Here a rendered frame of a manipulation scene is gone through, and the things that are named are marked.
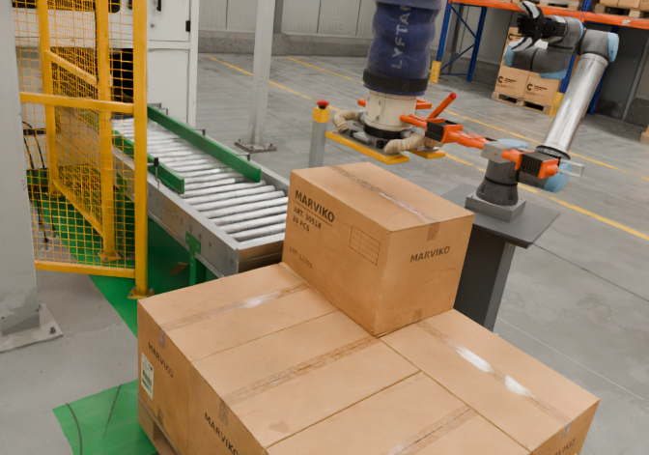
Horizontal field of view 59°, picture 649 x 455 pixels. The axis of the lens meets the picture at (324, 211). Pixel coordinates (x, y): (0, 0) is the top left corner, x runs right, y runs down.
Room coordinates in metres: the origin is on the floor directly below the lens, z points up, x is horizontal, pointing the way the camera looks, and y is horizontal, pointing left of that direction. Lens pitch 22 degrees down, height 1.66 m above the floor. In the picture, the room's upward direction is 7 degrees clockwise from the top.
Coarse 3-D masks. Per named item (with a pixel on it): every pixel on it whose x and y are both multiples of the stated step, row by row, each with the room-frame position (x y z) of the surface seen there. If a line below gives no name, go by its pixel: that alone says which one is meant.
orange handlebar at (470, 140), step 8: (360, 104) 2.10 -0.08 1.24; (416, 104) 2.16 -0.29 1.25; (424, 104) 2.19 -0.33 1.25; (408, 120) 1.91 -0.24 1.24; (416, 120) 1.89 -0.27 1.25; (424, 120) 1.91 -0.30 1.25; (424, 128) 1.86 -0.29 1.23; (448, 136) 1.78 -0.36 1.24; (456, 136) 1.76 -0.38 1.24; (464, 136) 1.73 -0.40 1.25; (472, 136) 1.74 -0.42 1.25; (480, 136) 1.75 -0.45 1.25; (464, 144) 1.73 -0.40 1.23; (472, 144) 1.70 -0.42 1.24; (480, 144) 1.69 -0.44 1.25; (504, 152) 1.62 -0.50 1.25; (512, 152) 1.65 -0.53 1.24; (520, 152) 1.64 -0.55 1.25; (512, 160) 1.60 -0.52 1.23; (552, 168) 1.52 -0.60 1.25
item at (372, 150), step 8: (352, 128) 2.02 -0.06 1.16; (328, 136) 2.04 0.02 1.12; (336, 136) 2.01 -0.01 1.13; (344, 136) 2.00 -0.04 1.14; (352, 136) 2.00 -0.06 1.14; (344, 144) 1.97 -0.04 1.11; (352, 144) 1.94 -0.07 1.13; (360, 144) 1.93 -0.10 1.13; (368, 144) 1.93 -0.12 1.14; (376, 144) 1.90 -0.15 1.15; (360, 152) 1.90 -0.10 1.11; (368, 152) 1.87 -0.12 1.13; (376, 152) 1.87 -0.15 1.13; (384, 152) 1.86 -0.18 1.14; (384, 160) 1.81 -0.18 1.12; (392, 160) 1.81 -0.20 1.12; (400, 160) 1.84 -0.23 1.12; (408, 160) 1.86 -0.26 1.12
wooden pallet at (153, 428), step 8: (144, 400) 1.65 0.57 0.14; (144, 408) 1.65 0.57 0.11; (144, 416) 1.65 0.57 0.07; (152, 416) 1.60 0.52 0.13; (144, 424) 1.65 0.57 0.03; (152, 424) 1.60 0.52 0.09; (160, 424) 1.55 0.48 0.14; (152, 432) 1.60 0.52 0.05; (160, 432) 1.61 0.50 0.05; (152, 440) 1.60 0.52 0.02; (160, 440) 1.60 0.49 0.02; (168, 440) 1.50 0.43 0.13; (160, 448) 1.56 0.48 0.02; (168, 448) 1.56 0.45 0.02; (176, 448) 1.45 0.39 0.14
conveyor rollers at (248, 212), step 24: (120, 120) 3.93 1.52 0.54; (168, 144) 3.51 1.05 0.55; (192, 168) 3.13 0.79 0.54; (216, 168) 3.15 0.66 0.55; (192, 192) 2.74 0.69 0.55; (216, 192) 2.82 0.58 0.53; (240, 192) 2.83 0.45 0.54; (264, 192) 2.92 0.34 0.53; (216, 216) 2.52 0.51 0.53; (240, 216) 2.52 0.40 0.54; (264, 216) 2.60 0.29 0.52; (240, 240) 2.30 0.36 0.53; (264, 240) 2.29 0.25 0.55
